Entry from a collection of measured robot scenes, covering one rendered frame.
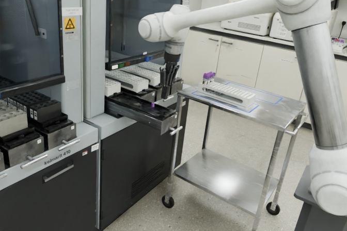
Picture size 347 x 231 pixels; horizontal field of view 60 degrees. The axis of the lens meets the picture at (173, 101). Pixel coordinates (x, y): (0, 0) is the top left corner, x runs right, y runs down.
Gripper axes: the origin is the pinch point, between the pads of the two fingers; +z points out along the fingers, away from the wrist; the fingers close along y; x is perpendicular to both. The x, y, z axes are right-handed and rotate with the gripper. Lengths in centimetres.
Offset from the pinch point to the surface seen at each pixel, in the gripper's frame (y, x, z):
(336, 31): -286, 15, -24
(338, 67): -226, 40, 4
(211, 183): -31, 25, 57
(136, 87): -0.5, -19.7, 5.5
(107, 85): 13.3, -26.5, 4.4
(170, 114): 6.1, 10.0, 6.0
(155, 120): 13.9, 7.7, 8.3
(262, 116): -26.5, 41.1, 1.9
